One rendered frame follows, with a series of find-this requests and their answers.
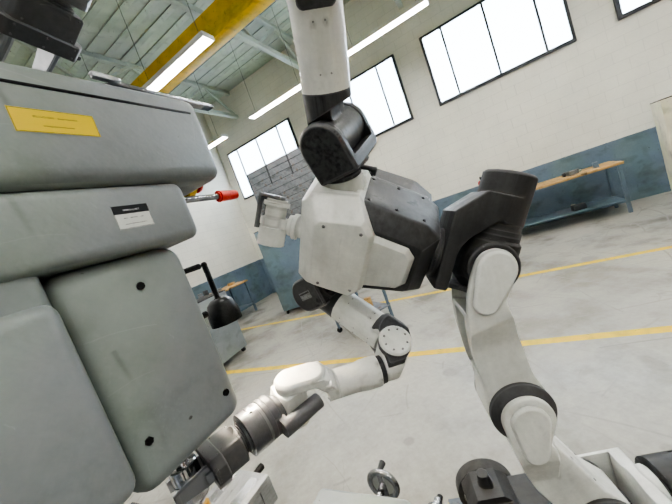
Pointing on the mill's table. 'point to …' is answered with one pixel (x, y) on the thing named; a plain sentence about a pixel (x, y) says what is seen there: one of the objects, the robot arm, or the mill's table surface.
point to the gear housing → (87, 227)
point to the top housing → (94, 136)
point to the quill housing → (146, 357)
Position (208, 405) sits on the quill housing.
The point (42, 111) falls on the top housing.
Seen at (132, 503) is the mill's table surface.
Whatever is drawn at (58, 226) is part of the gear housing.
